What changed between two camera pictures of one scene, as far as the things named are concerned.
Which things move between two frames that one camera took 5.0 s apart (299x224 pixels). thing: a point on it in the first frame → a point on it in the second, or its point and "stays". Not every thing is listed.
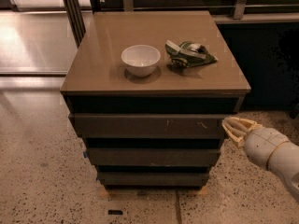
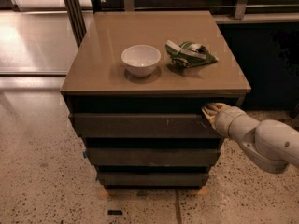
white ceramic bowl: x=140 y=60 stays
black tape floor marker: x=115 y=212 stays
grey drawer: x=149 y=125 stays
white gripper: x=263 y=147 → x=224 y=120
